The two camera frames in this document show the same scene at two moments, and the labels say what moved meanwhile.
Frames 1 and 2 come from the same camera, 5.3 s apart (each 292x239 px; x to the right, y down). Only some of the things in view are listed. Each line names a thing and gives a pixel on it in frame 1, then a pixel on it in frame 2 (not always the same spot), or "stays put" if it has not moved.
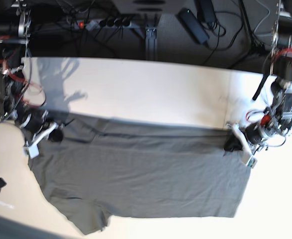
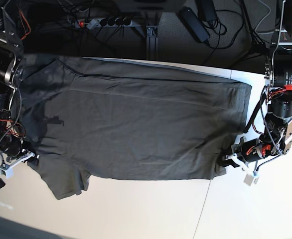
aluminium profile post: (151, 42) stays put
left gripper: (35, 119) → (14, 150)
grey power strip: (91, 24) stays put
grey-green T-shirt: (103, 167) → (81, 119)
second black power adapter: (205, 11) stays put
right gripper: (259, 130) → (246, 151)
